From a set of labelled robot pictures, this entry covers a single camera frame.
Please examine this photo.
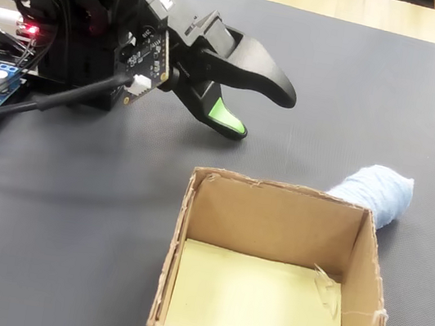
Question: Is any black camera circuit board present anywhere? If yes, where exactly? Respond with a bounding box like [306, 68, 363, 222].
[111, 20, 180, 114]

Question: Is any open cardboard box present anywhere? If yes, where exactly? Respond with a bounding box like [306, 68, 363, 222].
[145, 160, 419, 326]

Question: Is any thick black camera cable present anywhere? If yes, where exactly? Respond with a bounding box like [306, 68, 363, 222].
[0, 54, 137, 154]

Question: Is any blue yarn block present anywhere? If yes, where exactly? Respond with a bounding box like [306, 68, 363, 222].
[322, 156, 418, 235]

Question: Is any yellow paper sheet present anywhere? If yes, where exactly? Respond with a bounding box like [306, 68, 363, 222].
[164, 236, 360, 326]

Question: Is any clear tape scrap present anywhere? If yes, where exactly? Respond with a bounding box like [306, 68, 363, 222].
[305, 262, 348, 320]

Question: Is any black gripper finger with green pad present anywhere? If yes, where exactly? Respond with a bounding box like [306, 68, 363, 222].
[189, 9, 309, 111]
[164, 51, 259, 143]

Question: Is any dark grey table mat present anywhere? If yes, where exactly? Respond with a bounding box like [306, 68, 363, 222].
[0, 0, 435, 326]

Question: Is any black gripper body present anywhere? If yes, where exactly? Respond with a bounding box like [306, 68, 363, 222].
[136, 0, 228, 74]

